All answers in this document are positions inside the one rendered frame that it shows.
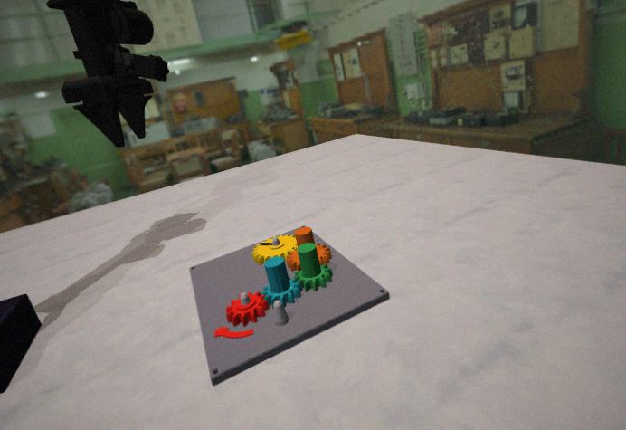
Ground teal gear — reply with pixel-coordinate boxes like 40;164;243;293
261;256;303;309

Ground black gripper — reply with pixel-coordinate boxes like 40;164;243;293
61;39;154;148

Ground orange gear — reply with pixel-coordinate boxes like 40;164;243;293
287;227;332;271

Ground red curved arrow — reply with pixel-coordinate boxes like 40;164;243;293
214;327;253;339

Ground red gear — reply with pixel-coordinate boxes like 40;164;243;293
226;291;270;327

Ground green gear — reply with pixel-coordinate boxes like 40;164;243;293
293;243;333;291

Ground yellow gear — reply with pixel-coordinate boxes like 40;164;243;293
252;234;298;264

